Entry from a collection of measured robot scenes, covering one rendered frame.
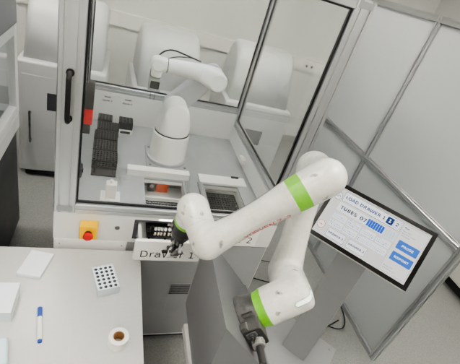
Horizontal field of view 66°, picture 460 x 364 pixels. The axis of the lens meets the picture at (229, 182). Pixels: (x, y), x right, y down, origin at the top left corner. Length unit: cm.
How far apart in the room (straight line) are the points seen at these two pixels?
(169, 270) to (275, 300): 80
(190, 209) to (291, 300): 43
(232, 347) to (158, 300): 97
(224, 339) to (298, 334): 135
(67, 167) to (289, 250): 88
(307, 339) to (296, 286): 122
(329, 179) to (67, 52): 90
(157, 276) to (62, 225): 54
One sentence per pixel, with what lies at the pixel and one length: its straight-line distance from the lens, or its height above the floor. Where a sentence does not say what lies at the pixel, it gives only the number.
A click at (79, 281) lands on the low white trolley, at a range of 158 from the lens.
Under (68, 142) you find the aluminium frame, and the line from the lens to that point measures 141.
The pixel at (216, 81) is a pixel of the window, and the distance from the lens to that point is 134.
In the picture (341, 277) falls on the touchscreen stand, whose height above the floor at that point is 75.
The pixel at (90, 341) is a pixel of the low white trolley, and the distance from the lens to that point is 142.
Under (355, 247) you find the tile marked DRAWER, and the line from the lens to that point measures 184.
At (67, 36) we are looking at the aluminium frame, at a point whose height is 164.
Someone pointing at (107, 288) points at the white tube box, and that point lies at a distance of 151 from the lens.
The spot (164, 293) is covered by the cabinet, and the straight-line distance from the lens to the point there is 200.
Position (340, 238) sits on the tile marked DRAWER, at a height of 100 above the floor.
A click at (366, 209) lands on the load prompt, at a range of 188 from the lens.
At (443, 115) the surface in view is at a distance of 250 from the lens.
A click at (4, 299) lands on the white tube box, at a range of 149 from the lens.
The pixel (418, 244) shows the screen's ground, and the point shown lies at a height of 113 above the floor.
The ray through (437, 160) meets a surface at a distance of 246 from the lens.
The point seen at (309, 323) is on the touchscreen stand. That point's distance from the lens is 231.
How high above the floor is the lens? 196
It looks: 31 degrees down
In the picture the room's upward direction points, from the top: 18 degrees clockwise
